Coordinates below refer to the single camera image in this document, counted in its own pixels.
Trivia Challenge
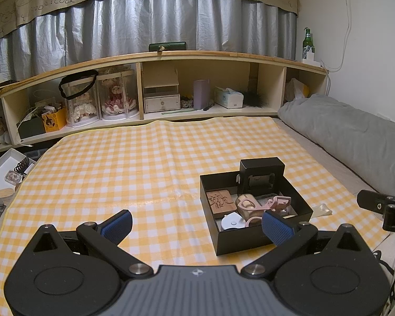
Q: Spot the lilac upright box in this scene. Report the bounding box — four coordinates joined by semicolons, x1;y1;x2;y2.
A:
193;79;211;110

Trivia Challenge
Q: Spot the yellow printed box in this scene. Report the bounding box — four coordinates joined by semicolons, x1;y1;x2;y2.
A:
42;107;68;133

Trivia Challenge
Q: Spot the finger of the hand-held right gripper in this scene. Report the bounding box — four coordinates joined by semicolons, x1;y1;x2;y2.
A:
357;189;395;233

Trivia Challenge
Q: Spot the dark green long case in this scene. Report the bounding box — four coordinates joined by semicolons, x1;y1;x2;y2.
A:
148;41;187;53

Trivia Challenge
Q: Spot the grey pillow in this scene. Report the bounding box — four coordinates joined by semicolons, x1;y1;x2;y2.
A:
278;93;395;199

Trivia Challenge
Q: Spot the clear case with red doll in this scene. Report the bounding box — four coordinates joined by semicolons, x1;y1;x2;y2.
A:
97;70;140;121

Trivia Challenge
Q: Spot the clear case with white doll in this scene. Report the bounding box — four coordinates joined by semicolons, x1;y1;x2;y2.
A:
65;79;98;129

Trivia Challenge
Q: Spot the white plastic bag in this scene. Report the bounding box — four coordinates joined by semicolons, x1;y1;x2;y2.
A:
284;78;310;103

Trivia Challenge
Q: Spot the black feather puff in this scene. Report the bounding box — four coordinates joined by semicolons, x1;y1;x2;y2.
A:
245;90;271;109

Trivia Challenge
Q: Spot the large black box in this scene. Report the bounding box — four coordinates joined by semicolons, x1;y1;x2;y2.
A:
199;168;314;256

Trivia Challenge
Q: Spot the green glass bottle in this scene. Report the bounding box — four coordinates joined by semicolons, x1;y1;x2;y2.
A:
302;28;316;60

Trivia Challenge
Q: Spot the white tissue box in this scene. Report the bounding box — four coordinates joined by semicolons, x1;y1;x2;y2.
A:
214;86;244;109

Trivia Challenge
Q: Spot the yellow checkered blanket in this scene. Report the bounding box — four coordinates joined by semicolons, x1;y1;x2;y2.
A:
0;116;391;280

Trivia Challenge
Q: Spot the open white box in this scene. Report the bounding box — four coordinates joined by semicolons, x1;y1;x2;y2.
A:
0;148;37;199

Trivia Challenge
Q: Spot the black scalloped headband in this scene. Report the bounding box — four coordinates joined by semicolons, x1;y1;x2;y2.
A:
58;70;98;100

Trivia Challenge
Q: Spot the dark storage box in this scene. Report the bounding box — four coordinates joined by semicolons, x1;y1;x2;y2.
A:
17;116;47;140

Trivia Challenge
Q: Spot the pink eyelash curler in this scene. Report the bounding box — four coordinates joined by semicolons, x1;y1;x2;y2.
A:
236;193;292;228

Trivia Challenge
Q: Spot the carved wooden block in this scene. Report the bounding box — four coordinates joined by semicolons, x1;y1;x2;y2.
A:
206;189;238;219

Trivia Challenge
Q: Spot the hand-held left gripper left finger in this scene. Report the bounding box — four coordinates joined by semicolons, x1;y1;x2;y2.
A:
20;209;154;279

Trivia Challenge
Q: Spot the black hair claw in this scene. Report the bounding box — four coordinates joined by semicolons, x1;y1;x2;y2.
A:
14;157;30;174

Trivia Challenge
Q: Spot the small black cube box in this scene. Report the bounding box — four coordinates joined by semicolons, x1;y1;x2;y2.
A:
239;157;285;199

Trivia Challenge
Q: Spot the small wooden drawer house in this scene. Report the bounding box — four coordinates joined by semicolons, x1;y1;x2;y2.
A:
142;69;181;114

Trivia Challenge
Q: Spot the clear plastic wrapper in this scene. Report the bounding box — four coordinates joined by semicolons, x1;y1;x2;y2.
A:
312;203;334;218

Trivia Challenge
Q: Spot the white round tape measure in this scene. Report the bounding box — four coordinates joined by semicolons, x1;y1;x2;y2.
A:
221;214;248;232

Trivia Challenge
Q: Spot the white wall cable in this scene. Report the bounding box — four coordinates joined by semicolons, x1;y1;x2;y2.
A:
322;0;353;73

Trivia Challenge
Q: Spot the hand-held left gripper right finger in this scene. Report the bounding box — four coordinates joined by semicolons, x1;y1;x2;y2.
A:
240;211;371;279

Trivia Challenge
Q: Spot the grey curtain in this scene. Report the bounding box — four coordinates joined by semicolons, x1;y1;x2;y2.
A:
0;0;299;80

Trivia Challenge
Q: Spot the long wooden shelf unit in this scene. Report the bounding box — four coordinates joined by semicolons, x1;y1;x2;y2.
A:
0;51;330;156

